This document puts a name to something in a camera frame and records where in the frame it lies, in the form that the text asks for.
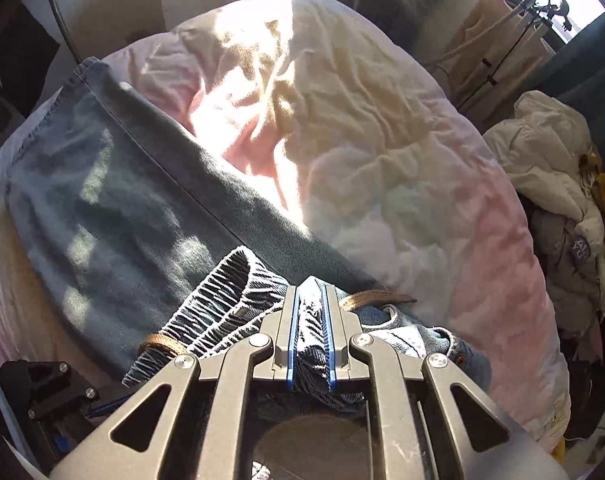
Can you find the metal clothes rack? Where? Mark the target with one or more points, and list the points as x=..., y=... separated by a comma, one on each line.
x=64, y=31

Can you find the blue curtain right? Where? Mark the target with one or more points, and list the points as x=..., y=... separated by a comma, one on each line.
x=576, y=77

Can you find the garment steamer stand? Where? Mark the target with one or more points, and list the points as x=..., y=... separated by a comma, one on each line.
x=547, y=10

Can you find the pink white bed duvet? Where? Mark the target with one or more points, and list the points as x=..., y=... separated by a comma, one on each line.
x=354, y=142

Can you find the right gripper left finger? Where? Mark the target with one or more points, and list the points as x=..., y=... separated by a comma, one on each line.
x=285, y=340

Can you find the dark hanging clothes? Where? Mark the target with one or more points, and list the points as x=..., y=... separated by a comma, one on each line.
x=26, y=53

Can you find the yellow cloth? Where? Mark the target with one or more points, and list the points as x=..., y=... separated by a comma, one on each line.
x=593, y=176

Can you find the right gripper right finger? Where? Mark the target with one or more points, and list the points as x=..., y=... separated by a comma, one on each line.
x=335, y=340

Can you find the white puffer jacket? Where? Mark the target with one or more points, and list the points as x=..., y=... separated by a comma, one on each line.
x=539, y=148

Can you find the blue denim jeans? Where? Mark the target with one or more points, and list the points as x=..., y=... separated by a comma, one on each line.
x=134, y=229

